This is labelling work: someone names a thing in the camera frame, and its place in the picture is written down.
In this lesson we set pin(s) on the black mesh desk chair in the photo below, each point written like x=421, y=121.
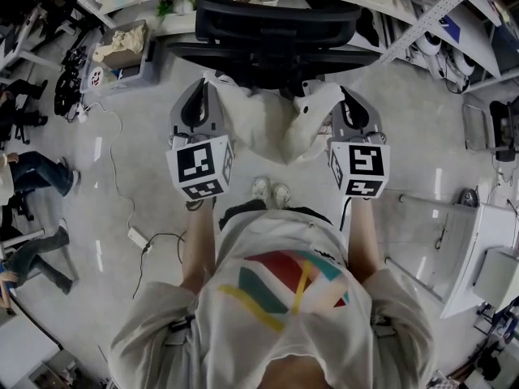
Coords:
x=503, y=136

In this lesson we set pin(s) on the green plant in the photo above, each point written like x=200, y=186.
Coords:
x=166, y=6

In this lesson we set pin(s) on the white desk with metal legs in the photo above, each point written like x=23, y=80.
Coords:
x=24, y=51

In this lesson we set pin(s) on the long white power strip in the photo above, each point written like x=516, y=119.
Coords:
x=138, y=239

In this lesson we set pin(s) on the white metal shelving unit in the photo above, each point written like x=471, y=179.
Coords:
x=430, y=18

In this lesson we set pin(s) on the black office chair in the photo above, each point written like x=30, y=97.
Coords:
x=275, y=26

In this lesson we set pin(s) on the small cardboard box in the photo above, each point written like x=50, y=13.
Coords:
x=123, y=60

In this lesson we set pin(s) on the white desk with grey box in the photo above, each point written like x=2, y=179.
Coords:
x=466, y=257

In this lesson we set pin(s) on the white disc with red pattern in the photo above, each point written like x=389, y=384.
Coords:
x=96, y=76

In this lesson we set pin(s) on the grey plastic crate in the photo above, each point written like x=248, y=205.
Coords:
x=146, y=75

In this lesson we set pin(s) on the person's white shoe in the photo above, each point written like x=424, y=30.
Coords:
x=260, y=189
x=281, y=196

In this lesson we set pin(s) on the person's left forearm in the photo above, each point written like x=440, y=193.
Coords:
x=198, y=249

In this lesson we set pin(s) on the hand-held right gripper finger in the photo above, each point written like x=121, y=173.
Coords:
x=338, y=124
x=359, y=114

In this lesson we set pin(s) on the person's white left shoe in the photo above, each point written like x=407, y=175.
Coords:
x=260, y=189

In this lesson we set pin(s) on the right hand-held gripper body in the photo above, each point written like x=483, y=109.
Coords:
x=365, y=164

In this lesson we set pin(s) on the person's black trousers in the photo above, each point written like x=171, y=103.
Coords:
x=239, y=213

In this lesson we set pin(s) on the dark navy bag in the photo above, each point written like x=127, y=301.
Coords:
x=507, y=43

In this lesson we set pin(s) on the white rounded device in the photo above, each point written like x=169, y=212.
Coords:
x=464, y=62
x=429, y=43

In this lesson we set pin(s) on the small white power adapter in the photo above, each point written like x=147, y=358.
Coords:
x=83, y=115

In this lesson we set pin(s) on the white clothes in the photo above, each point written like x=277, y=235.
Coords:
x=271, y=128

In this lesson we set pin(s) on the cardboard box with cloth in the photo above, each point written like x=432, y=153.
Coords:
x=125, y=39

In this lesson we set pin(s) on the person's white right shoe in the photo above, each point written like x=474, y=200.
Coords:
x=281, y=196

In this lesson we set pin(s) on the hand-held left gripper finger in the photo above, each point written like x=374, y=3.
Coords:
x=214, y=116
x=182, y=112

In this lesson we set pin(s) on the person's right forearm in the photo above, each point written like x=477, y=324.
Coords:
x=365, y=241

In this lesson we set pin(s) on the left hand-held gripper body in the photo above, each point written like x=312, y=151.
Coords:
x=198, y=164

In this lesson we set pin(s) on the person's white printed T-shirt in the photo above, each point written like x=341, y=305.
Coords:
x=251, y=330

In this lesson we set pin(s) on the black round floor device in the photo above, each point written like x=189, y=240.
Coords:
x=470, y=197

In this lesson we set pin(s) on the grey computer box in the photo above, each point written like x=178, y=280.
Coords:
x=496, y=278

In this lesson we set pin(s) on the black swivel chair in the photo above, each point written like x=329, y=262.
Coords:
x=24, y=112

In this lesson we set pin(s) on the blue notebook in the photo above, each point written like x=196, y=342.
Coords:
x=451, y=30

